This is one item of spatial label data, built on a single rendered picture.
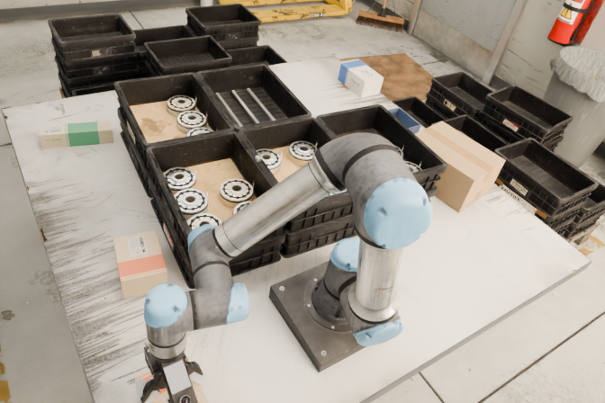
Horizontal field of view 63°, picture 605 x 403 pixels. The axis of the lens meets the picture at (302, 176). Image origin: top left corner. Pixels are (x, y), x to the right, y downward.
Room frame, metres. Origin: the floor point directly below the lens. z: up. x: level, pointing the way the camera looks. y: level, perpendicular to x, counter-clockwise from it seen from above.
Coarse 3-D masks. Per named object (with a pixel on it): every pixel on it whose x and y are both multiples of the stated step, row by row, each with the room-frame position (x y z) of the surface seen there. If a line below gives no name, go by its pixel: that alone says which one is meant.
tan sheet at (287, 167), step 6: (276, 150) 1.39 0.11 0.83; (282, 150) 1.39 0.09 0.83; (282, 156) 1.36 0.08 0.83; (282, 162) 1.33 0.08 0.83; (288, 162) 1.33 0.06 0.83; (282, 168) 1.29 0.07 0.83; (288, 168) 1.30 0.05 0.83; (294, 168) 1.30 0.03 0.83; (276, 174) 1.26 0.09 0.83; (282, 174) 1.26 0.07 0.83; (288, 174) 1.27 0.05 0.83; (282, 180) 1.23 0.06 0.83
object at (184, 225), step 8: (208, 136) 1.26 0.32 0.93; (216, 136) 1.27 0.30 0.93; (224, 136) 1.28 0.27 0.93; (160, 144) 1.17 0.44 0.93; (168, 144) 1.18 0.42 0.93; (176, 144) 1.19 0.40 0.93; (240, 144) 1.26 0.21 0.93; (248, 152) 1.22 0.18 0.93; (152, 160) 1.09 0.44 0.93; (256, 160) 1.18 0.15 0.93; (152, 168) 1.08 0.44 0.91; (160, 176) 1.03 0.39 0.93; (264, 176) 1.12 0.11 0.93; (160, 184) 1.02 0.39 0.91; (272, 184) 1.09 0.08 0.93; (168, 192) 0.97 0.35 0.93; (168, 200) 0.96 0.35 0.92; (176, 208) 0.92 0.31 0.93; (176, 216) 0.90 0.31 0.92; (184, 216) 0.90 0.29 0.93; (184, 224) 0.87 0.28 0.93; (184, 232) 0.85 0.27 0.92
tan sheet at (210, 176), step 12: (192, 168) 1.20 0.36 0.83; (204, 168) 1.22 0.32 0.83; (216, 168) 1.23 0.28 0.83; (228, 168) 1.24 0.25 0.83; (204, 180) 1.16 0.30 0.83; (216, 180) 1.17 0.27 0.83; (204, 192) 1.11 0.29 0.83; (216, 192) 1.12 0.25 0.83; (216, 204) 1.06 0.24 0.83; (216, 216) 1.01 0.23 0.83; (228, 216) 1.02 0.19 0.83
